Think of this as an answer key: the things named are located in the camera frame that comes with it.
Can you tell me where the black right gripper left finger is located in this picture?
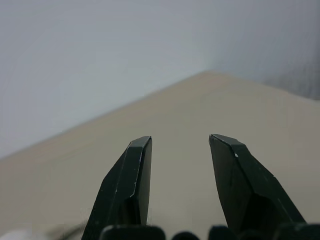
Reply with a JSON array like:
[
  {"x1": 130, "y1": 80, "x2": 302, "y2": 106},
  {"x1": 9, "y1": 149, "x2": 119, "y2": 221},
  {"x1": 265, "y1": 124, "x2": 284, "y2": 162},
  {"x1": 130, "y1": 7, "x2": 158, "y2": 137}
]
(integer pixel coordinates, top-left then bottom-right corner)
[{"x1": 83, "y1": 135, "x2": 153, "y2": 240}]

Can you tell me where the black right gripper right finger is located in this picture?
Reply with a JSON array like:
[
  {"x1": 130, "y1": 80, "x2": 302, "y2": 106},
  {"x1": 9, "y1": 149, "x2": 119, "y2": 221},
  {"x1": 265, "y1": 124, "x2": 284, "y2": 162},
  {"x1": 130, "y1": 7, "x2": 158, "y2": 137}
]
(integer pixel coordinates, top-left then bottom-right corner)
[{"x1": 208, "y1": 133, "x2": 307, "y2": 235}]

